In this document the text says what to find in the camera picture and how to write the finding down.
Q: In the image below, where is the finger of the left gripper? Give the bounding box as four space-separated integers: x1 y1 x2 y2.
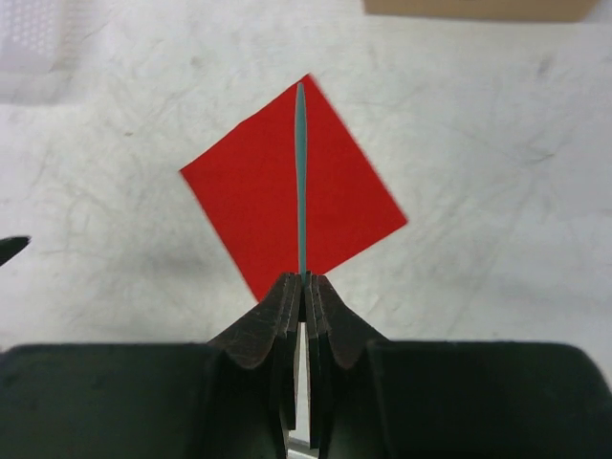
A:
0 235 31 266

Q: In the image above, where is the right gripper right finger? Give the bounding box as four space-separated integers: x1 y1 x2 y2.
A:
305 275 611 458

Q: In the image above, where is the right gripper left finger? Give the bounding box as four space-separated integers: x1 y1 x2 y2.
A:
1 273 302 458

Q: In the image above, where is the red paper napkin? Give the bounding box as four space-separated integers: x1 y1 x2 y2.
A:
181 75 407 299

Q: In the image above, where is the white plastic perforated basket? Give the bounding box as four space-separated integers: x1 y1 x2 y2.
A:
1 1 73 105

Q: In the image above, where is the cardboard box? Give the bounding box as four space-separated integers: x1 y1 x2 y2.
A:
362 0 600 23

